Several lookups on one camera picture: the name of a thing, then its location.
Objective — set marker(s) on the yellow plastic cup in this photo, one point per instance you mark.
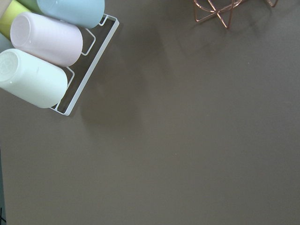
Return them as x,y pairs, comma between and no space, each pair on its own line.
8,12

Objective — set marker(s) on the green plastic cup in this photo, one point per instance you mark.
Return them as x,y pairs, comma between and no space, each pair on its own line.
31,5

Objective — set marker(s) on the light blue plastic cup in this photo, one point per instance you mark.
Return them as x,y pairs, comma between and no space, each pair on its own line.
5,43

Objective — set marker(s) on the white wire cup rack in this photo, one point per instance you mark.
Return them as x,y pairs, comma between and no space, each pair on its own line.
95,41

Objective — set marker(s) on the white plastic cup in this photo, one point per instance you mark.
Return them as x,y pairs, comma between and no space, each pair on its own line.
32,79

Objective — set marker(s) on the copper wire bottle rack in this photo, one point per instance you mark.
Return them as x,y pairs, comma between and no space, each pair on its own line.
213,11

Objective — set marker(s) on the pink plastic cup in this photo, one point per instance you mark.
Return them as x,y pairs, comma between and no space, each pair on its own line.
57,42

